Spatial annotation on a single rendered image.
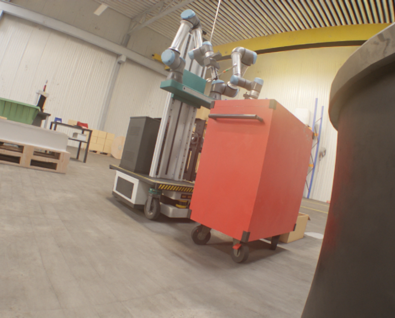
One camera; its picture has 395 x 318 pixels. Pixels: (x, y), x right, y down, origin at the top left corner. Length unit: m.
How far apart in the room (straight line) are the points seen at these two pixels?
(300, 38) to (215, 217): 9.33
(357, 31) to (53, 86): 13.84
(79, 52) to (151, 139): 12.14
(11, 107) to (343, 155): 4.31
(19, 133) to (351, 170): 3.46
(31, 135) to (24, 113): 0.88
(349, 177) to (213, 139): 1.34
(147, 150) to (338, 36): 8.61
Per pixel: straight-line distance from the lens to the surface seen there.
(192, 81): 2.29
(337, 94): 0.21
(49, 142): 3.55
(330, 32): 9.94
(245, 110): 1.40
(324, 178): 11.81
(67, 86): 13.55
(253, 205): 1.27
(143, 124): 2.21
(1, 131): 3.49
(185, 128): 2.28
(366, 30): 9.71
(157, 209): 1.87
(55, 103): 13.33
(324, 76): 13.32
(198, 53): 1.87
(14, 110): 4.34
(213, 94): 2.31
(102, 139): 11.08
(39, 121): 6.82
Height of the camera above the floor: 0.52
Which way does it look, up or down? 1 degrees up
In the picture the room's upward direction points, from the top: 12 degrees clockwise
